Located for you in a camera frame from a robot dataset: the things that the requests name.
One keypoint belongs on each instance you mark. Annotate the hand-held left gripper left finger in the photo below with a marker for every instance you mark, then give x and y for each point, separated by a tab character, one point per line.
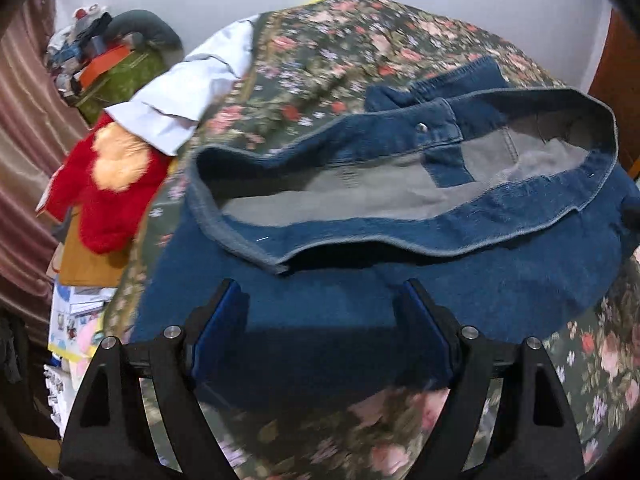
220	325

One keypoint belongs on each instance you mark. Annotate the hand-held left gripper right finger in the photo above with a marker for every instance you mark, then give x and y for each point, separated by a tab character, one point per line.
425	325

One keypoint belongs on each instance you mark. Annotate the blue denim jacket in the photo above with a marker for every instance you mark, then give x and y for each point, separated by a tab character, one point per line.
350	285

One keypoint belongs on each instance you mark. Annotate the pile of printed papers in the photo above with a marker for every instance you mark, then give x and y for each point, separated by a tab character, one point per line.
75	310

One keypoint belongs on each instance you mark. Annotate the red plush toy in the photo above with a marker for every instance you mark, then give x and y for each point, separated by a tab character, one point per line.
110	210

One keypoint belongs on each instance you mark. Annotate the dark chair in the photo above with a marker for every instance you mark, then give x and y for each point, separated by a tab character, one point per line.
25	385

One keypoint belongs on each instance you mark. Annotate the white shirt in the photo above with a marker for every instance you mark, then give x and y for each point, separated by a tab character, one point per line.
175	105

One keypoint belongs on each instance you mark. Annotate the green storage bag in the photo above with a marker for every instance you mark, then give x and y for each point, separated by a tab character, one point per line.
125	82

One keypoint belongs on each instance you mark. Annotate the floral blanket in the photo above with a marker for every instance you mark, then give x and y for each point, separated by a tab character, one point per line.
310	70

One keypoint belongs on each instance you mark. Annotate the striped red curtain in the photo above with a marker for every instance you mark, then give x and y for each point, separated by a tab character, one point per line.
25	135

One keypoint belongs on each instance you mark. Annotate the orange box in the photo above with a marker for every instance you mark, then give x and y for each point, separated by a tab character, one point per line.
105	63

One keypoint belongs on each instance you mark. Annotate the wooden door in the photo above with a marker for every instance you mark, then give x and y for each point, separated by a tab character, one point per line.
620	85

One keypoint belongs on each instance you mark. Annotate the pile of household clutter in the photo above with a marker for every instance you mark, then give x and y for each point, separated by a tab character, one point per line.
70	50

